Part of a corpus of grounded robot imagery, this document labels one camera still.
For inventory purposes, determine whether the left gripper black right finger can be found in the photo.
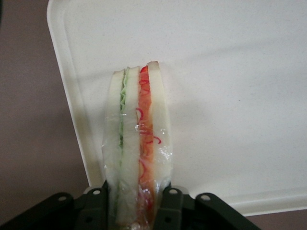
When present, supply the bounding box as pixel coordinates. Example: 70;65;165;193
155;184;261;230

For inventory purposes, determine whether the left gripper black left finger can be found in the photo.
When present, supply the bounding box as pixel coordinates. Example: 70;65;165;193
0;181;111;230

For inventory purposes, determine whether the triangular sandwich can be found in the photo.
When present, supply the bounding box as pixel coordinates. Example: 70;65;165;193
102;61;175;230

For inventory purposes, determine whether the beige plastic tray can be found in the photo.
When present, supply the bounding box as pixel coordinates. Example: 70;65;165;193
47;0;307;218

